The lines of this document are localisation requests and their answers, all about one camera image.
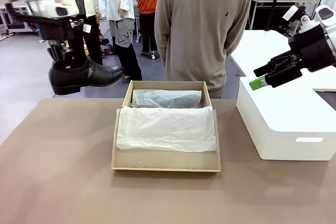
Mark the white label sticker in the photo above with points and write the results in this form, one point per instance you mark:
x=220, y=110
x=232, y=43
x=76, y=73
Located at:
x=309, y=140

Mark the white tissue paper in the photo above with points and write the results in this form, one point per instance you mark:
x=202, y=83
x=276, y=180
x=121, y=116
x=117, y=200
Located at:
x=165, y=129

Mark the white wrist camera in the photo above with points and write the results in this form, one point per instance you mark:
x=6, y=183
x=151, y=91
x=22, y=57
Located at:
x=87, y=28
x=291, y=13

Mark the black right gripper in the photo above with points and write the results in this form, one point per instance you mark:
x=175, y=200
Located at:
x=315, y=48

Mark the person in beige sweater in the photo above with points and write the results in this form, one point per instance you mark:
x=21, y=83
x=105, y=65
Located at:
x=202, y=32

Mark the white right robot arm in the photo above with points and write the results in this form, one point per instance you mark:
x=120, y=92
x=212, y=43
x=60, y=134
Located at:
x=326, y=16

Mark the grey table with robots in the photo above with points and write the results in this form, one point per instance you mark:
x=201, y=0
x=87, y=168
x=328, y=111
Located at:
x=15, y=26

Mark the brown table with white legs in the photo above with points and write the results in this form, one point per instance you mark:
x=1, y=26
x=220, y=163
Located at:
x=283, y=0

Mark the cardboard shoe box lid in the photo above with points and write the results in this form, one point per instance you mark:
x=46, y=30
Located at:
x=162, y=159

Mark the black stand pole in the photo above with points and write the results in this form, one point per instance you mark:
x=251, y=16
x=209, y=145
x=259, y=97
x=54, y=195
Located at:
x=274, y=1

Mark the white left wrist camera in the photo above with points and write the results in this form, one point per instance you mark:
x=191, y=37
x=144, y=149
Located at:
x=87, y=28

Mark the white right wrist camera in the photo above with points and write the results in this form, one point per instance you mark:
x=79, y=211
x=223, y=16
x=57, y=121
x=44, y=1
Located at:
x=291, y=13

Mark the hand of white shirt figure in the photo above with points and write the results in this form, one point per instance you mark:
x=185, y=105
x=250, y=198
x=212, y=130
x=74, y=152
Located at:
x=122, y=12

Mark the black leather buckle shoe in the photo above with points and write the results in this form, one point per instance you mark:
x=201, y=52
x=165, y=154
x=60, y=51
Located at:
x=86, y=75

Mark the white foam block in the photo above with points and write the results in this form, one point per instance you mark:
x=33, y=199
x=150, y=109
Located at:
x=288, y=113

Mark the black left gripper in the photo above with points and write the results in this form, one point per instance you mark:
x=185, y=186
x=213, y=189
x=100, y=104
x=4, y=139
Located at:
x=56, y=32

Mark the colourful cloth pile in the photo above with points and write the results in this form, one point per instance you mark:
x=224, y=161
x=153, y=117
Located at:
x=106, y=47

